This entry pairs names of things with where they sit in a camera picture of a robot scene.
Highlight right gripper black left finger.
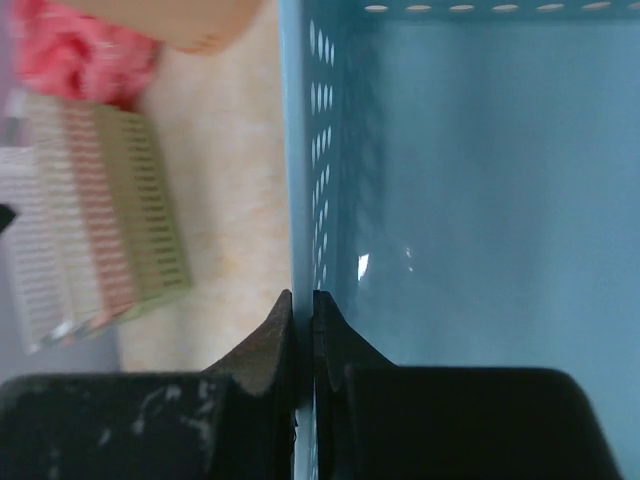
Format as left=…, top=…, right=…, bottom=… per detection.
left=1, top=291, right=294, bottom=479

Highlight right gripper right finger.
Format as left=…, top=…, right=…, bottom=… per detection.
left=313, top=291, right=620, bottom=479

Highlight blue plastic basket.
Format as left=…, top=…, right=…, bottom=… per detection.
left=278, top=1, right=639, bottom=479

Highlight peach capybara print bucket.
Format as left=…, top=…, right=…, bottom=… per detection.
left=65, top=0, right=262, bottom=55

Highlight stacked pastel baskets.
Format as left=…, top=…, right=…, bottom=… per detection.
left=1, top=92, right=190, bottom=352

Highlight pink plastic bag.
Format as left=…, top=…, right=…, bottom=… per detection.
left=7, top=1, right=159, bottom=110

